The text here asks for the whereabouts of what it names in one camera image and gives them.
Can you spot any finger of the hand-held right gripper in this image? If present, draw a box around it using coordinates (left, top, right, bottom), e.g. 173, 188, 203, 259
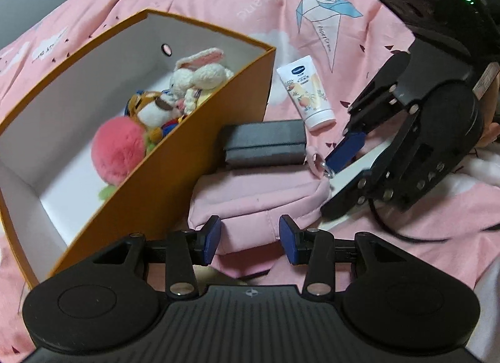
319, 168, 395, 219
325, 53, 415, 172

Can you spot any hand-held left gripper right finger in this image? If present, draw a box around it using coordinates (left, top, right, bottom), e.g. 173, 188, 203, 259
278, 215, 411, 300

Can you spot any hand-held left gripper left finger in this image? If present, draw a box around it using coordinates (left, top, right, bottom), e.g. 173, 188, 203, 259
92, 215, 223, 299

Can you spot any pink fabric pouch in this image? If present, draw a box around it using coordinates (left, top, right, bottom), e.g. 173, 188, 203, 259
189, 148, 333, 274

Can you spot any dark grey box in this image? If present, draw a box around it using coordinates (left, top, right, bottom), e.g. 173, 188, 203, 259
217, 120, 306, 170

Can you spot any orange cardboard box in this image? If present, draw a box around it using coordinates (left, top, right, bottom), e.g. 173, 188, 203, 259
0, 9, 277, 289

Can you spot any pink fluffy plush with green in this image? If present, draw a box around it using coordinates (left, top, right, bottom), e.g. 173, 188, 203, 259
92, 117, 157, 201

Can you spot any orange tiger plush toy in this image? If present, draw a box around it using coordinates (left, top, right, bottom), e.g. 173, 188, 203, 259
125, 91, 184, 143

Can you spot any cream crocheted rabbit toy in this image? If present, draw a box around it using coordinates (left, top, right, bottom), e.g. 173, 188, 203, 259
170, 48, 235, 113

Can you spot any white hand cream tube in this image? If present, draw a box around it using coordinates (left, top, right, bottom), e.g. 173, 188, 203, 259
277, 56, 336, 131

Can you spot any black cable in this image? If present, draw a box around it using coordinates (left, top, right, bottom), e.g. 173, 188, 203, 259
369, 197, 444, 243

